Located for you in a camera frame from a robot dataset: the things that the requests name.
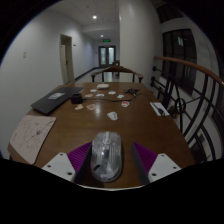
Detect large white sticker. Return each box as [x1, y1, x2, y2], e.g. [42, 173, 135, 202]
[106, 111, 119, 121]

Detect ceiling lights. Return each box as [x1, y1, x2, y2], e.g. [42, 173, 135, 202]
[91, 14, 104, 38]

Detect small black box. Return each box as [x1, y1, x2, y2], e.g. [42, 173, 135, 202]
[70, 93, 84, 105]

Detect black railing with wooden handrail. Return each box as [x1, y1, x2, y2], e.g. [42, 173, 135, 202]
[151, 54, 224, 164]

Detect glazed double door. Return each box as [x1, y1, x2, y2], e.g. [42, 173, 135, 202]
[98, 45, 117, 68]

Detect dark pen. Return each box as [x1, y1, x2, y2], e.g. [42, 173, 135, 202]
[155, 102, 167, 116]

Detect black cable bundle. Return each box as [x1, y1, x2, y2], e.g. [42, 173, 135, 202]
[123, 87, 151, 101]

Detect dark-framed window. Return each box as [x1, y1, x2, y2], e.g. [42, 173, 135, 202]
[162, 28, 198, 96]

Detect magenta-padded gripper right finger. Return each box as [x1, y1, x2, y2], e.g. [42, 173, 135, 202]
[130, 142, 183, 186]

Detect wooden armchair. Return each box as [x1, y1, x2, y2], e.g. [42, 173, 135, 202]
[90, 65, 145, 84]

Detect white notepad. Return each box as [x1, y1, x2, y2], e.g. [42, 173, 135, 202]
[149, 101, 170, 117]

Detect dark closed laptop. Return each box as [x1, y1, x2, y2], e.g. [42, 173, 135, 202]
[30, 86, 85, 116]

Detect side door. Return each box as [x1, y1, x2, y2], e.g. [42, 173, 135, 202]
[59, 33, 76, 85]

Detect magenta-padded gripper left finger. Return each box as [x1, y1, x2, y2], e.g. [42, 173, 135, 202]
[41, 141, 93, 185]

